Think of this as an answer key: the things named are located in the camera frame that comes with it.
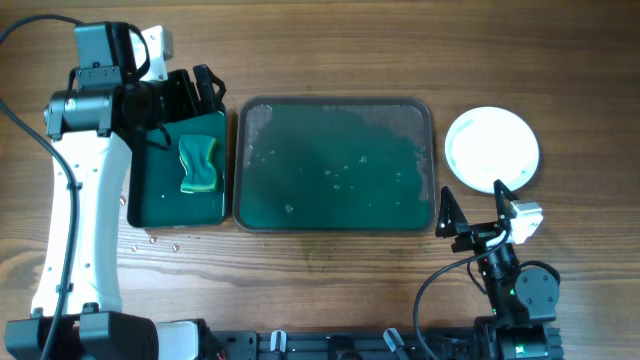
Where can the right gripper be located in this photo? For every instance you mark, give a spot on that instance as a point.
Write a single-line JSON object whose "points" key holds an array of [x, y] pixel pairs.
{"points": [[480, 236]]}

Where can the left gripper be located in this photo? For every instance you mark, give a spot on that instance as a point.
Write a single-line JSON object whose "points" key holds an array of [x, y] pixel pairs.
{"points": [[176, 93]]}

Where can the green yellow scrub sponge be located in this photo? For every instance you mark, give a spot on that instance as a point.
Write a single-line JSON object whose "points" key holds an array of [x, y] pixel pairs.
{"points": [[196, 154]]}

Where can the white plate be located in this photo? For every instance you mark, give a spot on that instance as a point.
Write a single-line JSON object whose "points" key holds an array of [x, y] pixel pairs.
{"points": [[489, 143]]}

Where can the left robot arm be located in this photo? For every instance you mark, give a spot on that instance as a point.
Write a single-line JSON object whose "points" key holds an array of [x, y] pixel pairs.
{"points": [[125, 127]]}

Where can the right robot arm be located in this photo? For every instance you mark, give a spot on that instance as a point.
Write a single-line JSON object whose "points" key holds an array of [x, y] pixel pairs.
{"points": [[522, 295]]}

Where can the black water basin tray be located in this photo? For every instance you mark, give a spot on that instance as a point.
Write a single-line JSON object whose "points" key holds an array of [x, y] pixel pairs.
{"points": [[155, 199]]}

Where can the dark brown serving tray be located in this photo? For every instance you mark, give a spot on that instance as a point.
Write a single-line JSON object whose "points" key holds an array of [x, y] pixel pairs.
{"points": [[334, 164]]}

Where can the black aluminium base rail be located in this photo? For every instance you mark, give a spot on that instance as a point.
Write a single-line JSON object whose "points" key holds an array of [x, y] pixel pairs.
{"points": [[350, 345]]}

